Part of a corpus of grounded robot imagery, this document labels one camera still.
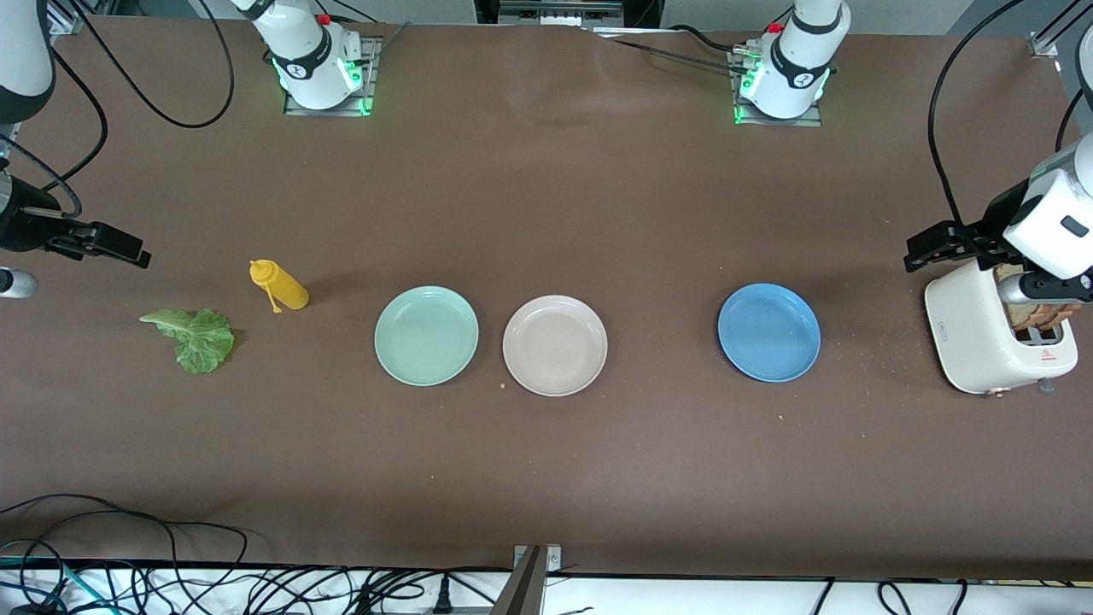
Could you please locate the black base cable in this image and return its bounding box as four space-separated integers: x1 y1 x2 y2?
581 24 774 78

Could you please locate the silver table bracket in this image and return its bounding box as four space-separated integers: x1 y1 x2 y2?
512 544 563 573

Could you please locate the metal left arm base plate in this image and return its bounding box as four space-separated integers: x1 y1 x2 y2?
730 50 825 127

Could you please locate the white toaster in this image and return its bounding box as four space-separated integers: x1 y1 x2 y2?
925 252 1079 396

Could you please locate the brown table cover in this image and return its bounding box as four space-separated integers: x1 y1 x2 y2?
0 15 1093 582

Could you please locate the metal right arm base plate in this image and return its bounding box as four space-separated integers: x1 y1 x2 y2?
283 36 383 118

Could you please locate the aluminium frame profile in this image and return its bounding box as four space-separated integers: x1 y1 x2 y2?
1029 0 1093 61
47 0 99 35

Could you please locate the yellow mustard squeeze bottle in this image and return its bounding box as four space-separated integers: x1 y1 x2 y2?
249 259 310 313

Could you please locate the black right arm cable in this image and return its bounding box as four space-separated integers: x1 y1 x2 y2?
0 0 236 219

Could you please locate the grey metal post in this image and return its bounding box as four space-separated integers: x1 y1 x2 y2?
491 547 547 615

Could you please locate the teal cable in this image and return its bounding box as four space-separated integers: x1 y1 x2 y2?
0 555 116 612

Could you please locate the green lettuce leaf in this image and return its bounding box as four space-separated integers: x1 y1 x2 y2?
139 308 236 375

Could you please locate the silver rail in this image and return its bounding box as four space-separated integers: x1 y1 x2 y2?
500 0 624 18

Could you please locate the blue plate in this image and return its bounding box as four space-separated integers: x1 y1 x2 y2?
717 283 822 383

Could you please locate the black looping cable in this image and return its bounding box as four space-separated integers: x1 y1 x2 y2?
0 494 248 599

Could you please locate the mint green plate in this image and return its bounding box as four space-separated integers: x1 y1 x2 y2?
374 285 480 387

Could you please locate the beige plate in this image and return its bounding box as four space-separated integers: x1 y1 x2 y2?
502 295 609 398

